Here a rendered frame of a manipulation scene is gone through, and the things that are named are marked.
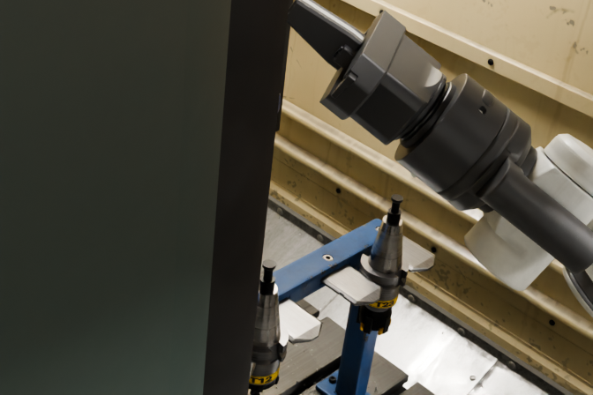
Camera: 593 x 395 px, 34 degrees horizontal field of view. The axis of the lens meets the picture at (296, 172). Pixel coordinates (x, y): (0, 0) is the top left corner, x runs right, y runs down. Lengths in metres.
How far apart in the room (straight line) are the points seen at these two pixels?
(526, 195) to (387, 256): 0.53
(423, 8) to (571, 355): 0.61
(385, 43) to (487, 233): 0.17
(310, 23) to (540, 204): 0.22
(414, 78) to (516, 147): 0.09
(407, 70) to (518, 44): 0.76
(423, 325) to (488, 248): 1.01
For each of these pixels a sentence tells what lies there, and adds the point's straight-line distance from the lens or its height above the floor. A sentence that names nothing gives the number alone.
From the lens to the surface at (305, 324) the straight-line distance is 1.18.
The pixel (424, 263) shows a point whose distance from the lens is 1.31.
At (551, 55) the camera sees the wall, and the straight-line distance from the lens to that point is 1.48.
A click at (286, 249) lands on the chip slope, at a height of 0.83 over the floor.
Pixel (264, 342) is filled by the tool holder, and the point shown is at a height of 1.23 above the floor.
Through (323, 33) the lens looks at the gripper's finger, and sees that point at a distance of 0.76.
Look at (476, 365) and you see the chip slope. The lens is 1.75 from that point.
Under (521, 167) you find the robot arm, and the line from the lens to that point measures 0.77.
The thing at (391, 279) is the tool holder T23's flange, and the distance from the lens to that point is 1.26.
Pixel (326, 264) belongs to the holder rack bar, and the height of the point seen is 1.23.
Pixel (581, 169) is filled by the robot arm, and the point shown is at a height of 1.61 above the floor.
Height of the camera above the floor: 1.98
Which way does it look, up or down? 32 degrees down
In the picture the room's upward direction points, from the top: 7 degrees clockwise
